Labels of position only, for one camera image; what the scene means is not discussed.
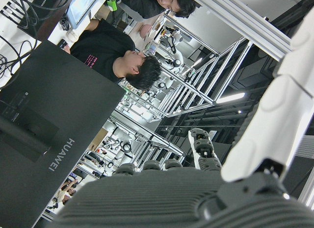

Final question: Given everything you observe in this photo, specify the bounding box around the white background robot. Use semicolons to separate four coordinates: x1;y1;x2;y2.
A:
160;28;185;73

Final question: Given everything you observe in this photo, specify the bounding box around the pink bowl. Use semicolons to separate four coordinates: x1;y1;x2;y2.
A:
139;24;153;38

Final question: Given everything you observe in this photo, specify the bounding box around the brown cardboard box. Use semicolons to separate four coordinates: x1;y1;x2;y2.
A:
87;128;109;152

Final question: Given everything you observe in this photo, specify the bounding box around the white grey right robot hand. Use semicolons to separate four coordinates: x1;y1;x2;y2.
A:
46;0;314;228

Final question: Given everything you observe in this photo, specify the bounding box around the person in plain black jacket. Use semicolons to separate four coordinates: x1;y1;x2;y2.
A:
114;0;197;19

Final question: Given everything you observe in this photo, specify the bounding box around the silver laptop screen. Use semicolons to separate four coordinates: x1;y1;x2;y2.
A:
66;0;104;28

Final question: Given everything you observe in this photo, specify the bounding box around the long ceiling light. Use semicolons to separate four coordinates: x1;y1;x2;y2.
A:
215;92;246;104

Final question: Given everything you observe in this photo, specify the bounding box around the large aluminium profile frame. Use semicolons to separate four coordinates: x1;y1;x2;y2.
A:
185;0;294;62

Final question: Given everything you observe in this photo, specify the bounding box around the person in black printed shirt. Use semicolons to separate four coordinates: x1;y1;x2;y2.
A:
70;19;163;92

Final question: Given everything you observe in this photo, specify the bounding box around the green plastic clip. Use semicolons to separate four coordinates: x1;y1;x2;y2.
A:
107;0;119;12

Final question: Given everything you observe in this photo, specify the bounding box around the tangle of black desk cables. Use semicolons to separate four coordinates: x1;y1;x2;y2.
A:
0;0;72;76

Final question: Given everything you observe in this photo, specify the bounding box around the black Huawei monitor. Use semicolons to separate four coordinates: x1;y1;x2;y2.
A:
0;40;127;228

